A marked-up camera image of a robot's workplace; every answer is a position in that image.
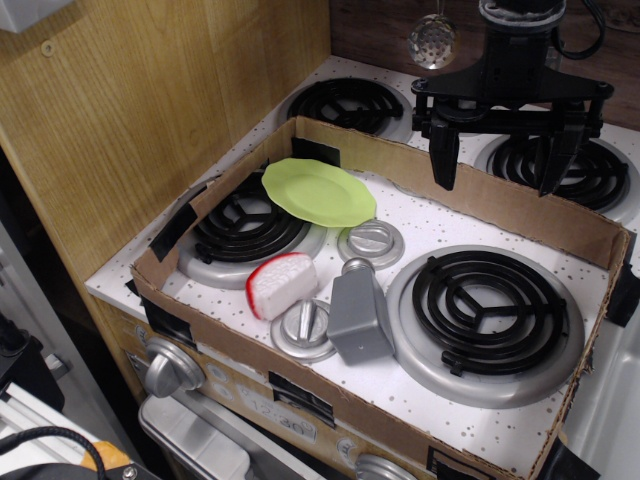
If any silver oven dial left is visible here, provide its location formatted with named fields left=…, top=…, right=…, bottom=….
left=144, top=337, right=205, bottom=398

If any back left black burner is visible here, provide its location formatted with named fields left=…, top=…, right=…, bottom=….
left=278, top=78, right=413, bottom=143

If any back right black burner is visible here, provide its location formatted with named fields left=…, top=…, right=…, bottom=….
left=473, top=136, right=639, bottom=224

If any lower silver stove knob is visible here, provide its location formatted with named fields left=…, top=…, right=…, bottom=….
left=270, top=299, right=336, bottom=363

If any silver slotted ladle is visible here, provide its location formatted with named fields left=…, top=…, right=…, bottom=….
left=407, top=1, right=460, bottom=70

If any front left black burner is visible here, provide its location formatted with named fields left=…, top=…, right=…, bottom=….
left=178, top=169, right=327, bottom=290

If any grey pepper shaker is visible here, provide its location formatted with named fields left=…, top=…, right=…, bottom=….
left=327, top=258, right=395, bottom=366

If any silver oven dial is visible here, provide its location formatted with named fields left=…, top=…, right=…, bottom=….
left=355, top=454, right=416, bottom=480
left=144, top=337, right=205, bottom=398

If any white red toy cheese wedge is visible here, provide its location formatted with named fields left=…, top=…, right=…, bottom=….
left=245, top=252, right=318, bottom=321

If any silver oven dial right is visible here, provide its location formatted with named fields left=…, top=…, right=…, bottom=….
left=355, top=454, right=416, bottom=480

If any orange object bottom left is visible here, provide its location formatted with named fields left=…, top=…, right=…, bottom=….
left=80, top=441, right=131, bottom=471

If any silver oven door handle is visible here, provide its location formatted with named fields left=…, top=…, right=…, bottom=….
left=138, top=396, right=322, bottom=479

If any front right black burner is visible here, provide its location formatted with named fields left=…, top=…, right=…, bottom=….
left=386, top=246, right=586, bottom=409

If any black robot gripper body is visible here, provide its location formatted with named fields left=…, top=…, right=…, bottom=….
left=412, top=1, right=614, bottom=143

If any green plastic plate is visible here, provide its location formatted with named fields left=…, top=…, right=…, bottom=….
left=262, top=158, right=376, bottom=228

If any black cable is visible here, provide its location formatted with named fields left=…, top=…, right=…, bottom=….
left=549, top=0, right=607, bottom=60

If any silver stove knob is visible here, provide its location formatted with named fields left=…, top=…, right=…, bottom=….
left=337, top=219, right=405, bottom=270
left=270, top=299, right=336, bottom=363

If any brown cardboard box tray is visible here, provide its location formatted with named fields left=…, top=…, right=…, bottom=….
left=132, top=117, right=634, bottom=479

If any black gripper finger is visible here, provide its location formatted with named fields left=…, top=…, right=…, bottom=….
left=538, top=118, right=584, bottom=196
left=429, top=119, right=459, bottom=191

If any black burner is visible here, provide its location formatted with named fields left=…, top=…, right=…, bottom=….
left=473, top=136, right=639, bottom=224
left=178, top=169, right=327, bottom=290
left=278, top=78, right=413, bottom=143
left=386, top=246, right=586, bottom=409

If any upper silver stove knob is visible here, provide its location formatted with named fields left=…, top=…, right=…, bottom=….
left=337, top=219, right=405, bottom=270

